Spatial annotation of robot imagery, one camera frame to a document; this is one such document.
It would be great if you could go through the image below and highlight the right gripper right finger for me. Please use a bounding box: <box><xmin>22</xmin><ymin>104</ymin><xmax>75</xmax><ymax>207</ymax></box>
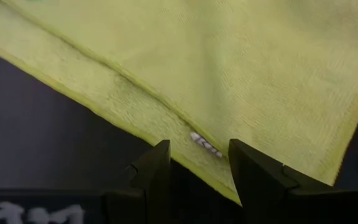
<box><xmin>227</xmin><ymin>138</ymin><xmax>335</xmax><ymax>224</ymax></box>

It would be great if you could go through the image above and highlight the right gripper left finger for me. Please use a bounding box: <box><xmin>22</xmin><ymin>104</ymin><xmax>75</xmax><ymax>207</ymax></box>
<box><xmin>103</xmin><ymin>139</ymin><xmax>172</xmax><ymax>224</ymax></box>

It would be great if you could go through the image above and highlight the green microfiber towel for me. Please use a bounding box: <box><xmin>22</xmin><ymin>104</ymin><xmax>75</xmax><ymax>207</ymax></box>
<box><xmin>0</xmin><ymin>0</ymin><xmax>358</xmax><ymax>207</ymax></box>

